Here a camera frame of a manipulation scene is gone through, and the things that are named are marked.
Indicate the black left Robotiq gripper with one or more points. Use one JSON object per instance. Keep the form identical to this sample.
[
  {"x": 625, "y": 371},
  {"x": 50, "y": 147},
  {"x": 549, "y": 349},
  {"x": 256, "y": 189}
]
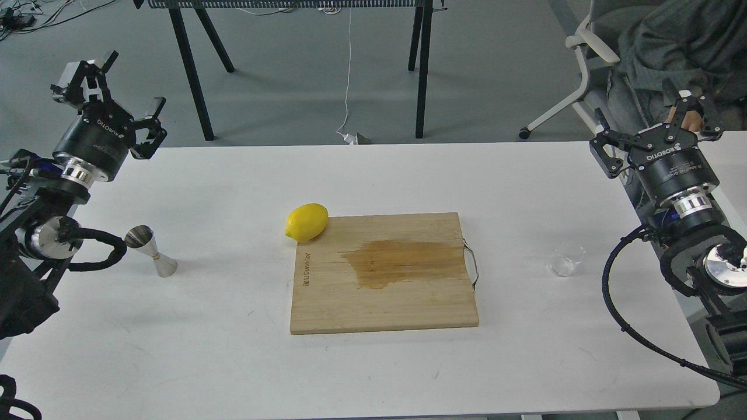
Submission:
[{"x": 103, "y": 131}]

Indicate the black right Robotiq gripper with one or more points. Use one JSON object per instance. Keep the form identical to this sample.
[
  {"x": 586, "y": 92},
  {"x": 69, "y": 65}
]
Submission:
[{"x": 666, "y": 158}]

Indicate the steel cocktail jigger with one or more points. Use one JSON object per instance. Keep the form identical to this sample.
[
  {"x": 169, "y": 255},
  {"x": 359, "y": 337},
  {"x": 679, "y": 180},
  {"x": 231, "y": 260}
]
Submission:
[{"x": 142, "y": 239}]

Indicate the small clear glass cup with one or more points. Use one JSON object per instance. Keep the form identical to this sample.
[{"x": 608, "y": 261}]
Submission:
[{"x": 566, "y": 259}]

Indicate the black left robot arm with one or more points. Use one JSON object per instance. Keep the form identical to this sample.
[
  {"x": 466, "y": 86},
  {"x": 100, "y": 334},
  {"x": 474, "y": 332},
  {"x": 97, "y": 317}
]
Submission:
[{"x": 40, "y": 241}]

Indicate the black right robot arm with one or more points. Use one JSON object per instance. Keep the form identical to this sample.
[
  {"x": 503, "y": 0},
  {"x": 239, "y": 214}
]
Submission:
[{"x": 701, "y": 255}]

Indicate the white side table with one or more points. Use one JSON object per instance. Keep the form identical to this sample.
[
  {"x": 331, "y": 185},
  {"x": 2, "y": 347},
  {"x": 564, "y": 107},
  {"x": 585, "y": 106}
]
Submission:
[{"x": 727, "y": 158}]

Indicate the person in grey clothes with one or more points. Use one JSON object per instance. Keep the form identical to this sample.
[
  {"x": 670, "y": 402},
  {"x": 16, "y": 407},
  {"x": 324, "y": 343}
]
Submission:
[{"x": 698, "y": 45}]

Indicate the yellow lemon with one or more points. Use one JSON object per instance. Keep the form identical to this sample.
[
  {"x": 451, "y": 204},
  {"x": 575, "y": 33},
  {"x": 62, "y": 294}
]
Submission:
[{"x": 306, "y": 222}]

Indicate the bamboo cutting board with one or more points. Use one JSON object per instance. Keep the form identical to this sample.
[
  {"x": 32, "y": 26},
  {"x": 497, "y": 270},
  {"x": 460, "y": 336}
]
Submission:
[{"x": 383, "y": 273}]

